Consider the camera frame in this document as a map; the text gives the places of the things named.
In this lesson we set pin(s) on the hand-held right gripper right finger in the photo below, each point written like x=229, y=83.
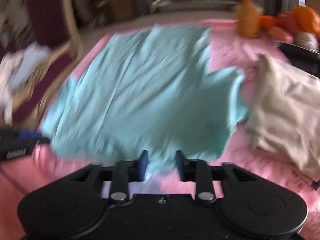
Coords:
x=180, y=166

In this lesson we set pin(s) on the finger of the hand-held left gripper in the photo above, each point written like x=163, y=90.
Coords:
x=28, y=135

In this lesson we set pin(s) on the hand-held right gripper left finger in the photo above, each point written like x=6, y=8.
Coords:
x=143, y=165

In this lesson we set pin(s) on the teal t-shirt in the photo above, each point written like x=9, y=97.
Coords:
x=137, y=92

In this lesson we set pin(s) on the off-white jacket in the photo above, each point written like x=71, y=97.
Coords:
x=6, y=100

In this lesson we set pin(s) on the pink printed blanket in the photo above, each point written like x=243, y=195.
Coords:
x=250, y=167

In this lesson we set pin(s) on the light blue garment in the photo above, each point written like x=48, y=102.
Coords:
x=30, y=60

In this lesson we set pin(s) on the beige folded cloth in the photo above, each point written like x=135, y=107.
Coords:
x=287, y=117

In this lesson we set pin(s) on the orange red plush toy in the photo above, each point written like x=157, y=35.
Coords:
x=300, y=17

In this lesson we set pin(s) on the maroon banquet chair gold frame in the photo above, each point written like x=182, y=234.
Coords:
x=47, y=17

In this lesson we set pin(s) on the black bed frame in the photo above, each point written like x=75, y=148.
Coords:
x=300, y=57

